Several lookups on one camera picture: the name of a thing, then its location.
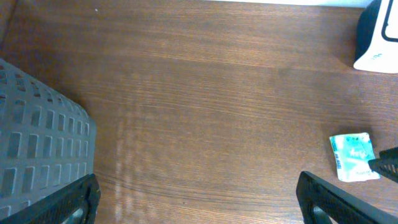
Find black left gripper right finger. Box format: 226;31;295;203
296;171;397;223

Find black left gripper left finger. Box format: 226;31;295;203
1;174;101;224

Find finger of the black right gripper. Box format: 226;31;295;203
368;147;398;183

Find teal tissue pack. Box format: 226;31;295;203
329;133;380;182

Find white barcode scanner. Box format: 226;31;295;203
353;0;397;73

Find grey plastic mesh basket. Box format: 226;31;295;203
1;60;96;219

